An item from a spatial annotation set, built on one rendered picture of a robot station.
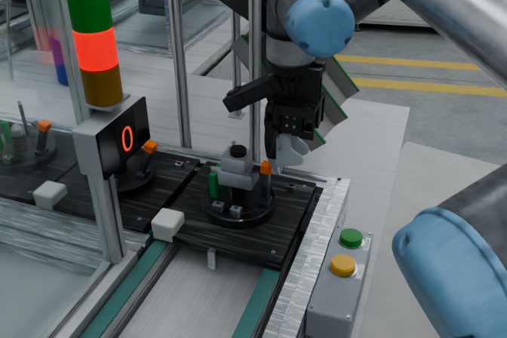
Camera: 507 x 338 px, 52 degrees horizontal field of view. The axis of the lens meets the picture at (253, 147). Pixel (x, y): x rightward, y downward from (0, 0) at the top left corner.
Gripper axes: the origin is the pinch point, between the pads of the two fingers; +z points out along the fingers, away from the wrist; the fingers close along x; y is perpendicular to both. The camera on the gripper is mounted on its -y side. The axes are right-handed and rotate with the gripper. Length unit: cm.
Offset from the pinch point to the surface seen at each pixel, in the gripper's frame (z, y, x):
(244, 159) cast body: -1.3, -5.1, -1.5
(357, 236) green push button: 10.0, 15.7, -1.6
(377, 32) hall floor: 107, -26, 396
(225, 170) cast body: 1.4, -8.5, -2.3
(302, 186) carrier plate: 10.2, 2.8, 9.7
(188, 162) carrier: 10.1, -22.0, 9.9
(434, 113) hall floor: 107, 32, 248
